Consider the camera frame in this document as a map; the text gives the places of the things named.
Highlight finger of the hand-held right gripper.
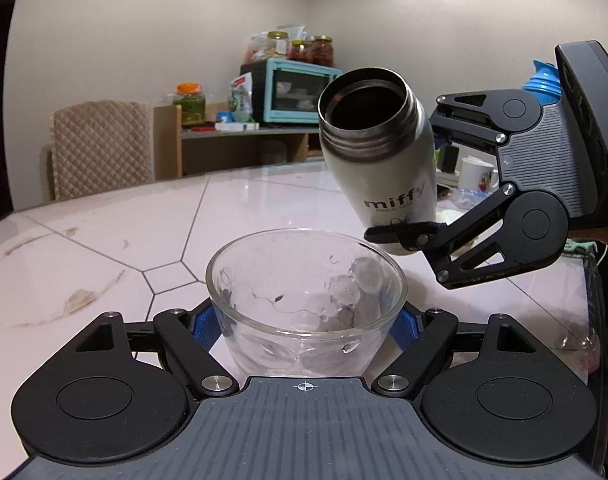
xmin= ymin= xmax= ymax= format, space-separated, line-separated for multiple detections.
xmin=428 ymin=88 xmax=511 ymax=149
xmin=362 ymin=184 xmax=536 ymax=290

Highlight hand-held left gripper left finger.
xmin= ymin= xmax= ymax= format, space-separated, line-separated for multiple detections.
xmin=63 ymin=305 xmax=240 ymax=397

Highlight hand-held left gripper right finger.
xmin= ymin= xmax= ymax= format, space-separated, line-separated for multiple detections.
xmin=371 ymin=306 xmax=541 ymax=399

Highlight cream thermos bottle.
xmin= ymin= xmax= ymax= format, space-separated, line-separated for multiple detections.
xmin=317 ymin=65 xmax=440 ymax=256

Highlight clear glass cup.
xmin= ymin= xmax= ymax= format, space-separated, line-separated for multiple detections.
xmin=205 ymin=228 xmax=409 ymax=377

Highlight blue tissue packet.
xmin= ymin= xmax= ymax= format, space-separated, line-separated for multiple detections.
xmin=451 ymin=187 xmax=481 ymax=209

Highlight white mug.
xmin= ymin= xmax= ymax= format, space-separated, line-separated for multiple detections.
xmin=457 ymin=157 xmax=500 ymax=191

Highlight blue plastic object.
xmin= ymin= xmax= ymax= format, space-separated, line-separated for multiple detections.
xmin=523 ymin=59 xmax=565 ymax=107

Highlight green cloth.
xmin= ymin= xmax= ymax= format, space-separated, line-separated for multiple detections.
xmin=563 ymin=239 xmax=601 ymax=257

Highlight clear plastic bag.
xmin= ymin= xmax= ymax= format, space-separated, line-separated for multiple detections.
xmin=558 ymin=247 xmax=606 ymax=377

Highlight tall jar with red contents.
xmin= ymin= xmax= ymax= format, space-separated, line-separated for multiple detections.
xmin=311 ymin=35 xmax=334 ymax=67

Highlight wooden side shelf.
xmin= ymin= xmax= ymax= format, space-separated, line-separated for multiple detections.
xmin=152 ymin=102 xmax=331 ymax=181

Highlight teal toaster oven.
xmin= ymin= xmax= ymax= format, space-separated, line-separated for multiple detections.
xmin=240 ymin=57 xmax=344 ymax=126

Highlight chair with quilted cover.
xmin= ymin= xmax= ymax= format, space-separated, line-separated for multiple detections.
xmin=48 ymin=100 xmax=155 ymax=202

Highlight glass jar with pale contents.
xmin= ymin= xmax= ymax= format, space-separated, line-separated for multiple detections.
xmin=266 ymin=30 xmax=290 ymax=59

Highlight orange lid pickle jar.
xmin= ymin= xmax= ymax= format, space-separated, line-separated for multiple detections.
xmin=172 ymin=82 xmax=207 ymax=126

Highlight green and white packet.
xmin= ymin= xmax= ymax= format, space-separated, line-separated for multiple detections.
xmin=227 ymin=72 xmax=255 ymax=124

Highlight jars on oven top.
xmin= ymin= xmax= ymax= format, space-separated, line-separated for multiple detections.
xmin=243 ymin=24 xmax=306 ymax=64

